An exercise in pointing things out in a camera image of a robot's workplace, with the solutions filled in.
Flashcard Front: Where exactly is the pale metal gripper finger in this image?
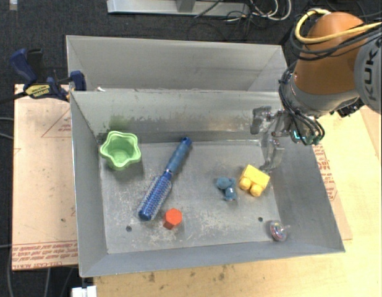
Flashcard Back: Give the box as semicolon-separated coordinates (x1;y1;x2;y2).
259;139;286;173

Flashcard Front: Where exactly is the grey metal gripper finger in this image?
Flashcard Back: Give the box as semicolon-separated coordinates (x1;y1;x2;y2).
250;105;274;136

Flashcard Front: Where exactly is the yellow toy brick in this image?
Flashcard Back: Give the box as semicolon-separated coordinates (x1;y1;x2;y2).
238;164;271;197

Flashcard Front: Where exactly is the blue toy animal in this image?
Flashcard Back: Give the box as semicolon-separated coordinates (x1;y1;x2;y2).
215;176;239;202

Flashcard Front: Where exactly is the colourful spinning top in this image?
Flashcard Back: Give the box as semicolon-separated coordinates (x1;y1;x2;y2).
268;220;291;242

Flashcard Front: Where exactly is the grey metal bin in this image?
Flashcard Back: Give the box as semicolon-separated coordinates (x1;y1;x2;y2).
66;35;346;278

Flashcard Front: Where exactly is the blue hairbrush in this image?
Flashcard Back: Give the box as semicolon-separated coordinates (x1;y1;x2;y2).
137;136;193;222

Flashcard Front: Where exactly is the orange-red hexagonal block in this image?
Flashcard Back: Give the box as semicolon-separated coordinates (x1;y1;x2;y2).
162;208;184;231

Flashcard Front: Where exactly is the green star-shaped cup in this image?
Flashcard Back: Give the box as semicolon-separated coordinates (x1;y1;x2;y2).
99;130;142;171

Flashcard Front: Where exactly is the brown cardboard board, red print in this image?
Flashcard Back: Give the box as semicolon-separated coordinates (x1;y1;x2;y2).
11;84;354;272

